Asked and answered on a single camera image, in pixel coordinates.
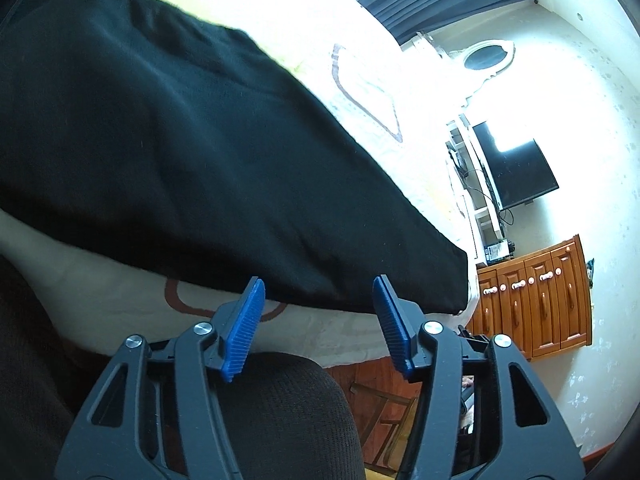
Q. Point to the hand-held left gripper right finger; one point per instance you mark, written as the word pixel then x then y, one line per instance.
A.
pixel 392 325

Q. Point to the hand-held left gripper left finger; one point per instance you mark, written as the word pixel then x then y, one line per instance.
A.
pixel 245 330

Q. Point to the black pants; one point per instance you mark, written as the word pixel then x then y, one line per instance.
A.
pixel 175 160

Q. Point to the person's dark trouser leg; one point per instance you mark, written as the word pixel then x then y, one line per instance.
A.
pixel 30 385
pixel 295 400

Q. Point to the small black and white box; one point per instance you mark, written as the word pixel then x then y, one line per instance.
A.
pixel 499 251

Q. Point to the white television stand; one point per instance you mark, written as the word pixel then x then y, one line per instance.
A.
pixel 487 220

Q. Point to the orange wooden cabinet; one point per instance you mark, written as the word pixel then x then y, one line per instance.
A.
pixel 545 300

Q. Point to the black flat television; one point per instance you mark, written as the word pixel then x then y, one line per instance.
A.
pixel 520 175

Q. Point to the white dressing table with mirror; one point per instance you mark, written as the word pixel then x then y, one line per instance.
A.
pixel 485 55

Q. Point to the printed white bed sheet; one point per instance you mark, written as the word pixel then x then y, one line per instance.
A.
pixel 350 35

